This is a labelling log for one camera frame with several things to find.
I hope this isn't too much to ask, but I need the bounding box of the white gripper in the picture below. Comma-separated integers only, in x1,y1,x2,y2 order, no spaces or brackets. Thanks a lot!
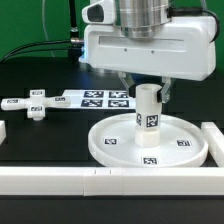
81,0,216,104

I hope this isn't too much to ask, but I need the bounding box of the white round table top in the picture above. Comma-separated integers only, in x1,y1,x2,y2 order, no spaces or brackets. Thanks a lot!
88,113,208,168

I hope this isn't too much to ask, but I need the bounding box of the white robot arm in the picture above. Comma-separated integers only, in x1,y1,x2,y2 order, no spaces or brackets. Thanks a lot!
79,0,220,103

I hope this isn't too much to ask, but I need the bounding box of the white marker plate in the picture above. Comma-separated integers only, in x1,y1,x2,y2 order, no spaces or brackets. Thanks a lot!
63,90,135,110

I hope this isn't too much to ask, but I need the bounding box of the white right fence bar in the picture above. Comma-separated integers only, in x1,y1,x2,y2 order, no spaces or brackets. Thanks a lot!
201,122,224,168

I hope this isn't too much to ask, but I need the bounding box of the white fence bar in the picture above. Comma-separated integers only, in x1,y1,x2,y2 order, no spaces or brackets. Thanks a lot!
0,120,6,145
0,167,224,196
201,122,224,168

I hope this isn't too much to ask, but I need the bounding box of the white front fence bar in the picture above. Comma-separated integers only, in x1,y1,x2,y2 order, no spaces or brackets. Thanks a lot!
0,167,224,196

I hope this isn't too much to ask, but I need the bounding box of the white cross-shaped table base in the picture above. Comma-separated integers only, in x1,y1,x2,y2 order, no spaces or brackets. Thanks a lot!
1,89,71,121

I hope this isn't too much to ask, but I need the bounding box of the white left fence bar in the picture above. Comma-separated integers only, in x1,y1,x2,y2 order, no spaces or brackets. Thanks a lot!
0,120,6,145

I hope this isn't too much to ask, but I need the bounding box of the black upright cable connector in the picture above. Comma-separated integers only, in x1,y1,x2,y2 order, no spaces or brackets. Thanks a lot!
68,0,80,60

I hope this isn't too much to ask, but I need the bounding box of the black cable pair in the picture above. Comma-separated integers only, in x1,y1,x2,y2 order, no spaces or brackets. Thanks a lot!
0,39,84,64

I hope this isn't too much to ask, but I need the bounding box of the thin white cable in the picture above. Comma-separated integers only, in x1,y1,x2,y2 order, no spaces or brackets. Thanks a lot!
41,0,56,58

